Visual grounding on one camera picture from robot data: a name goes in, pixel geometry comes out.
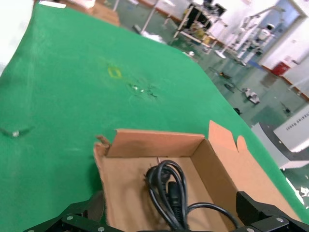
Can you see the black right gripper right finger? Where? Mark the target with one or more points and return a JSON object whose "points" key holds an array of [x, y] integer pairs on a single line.
{"points": [[265, 216]]}

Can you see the white tower robot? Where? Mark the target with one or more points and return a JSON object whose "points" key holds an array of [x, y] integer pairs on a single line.
{"points": [[297, 130]]}

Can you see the brown cardboard box torn rim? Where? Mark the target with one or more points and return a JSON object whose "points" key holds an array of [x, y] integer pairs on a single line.
{"points": [[125, 183]]}

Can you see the white device with black part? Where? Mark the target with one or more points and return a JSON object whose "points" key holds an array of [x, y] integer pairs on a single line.
{"points": [[252, 96]]}

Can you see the green table cloth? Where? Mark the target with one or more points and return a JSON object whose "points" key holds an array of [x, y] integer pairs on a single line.
{"points": [[60, 84]]}

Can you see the red bin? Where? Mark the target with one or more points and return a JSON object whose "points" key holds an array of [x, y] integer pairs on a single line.
{"points": [[281, 68]]}

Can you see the white humanoid robot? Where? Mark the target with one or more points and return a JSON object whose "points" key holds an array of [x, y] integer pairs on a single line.
{"points": [[266, 32]]}

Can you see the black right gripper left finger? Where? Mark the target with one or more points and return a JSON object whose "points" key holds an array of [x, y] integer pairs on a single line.
{"points": [[79, 217]]}

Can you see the silver binder clip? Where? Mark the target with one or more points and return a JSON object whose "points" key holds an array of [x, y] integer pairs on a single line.
{"points": [[192, 53]]}

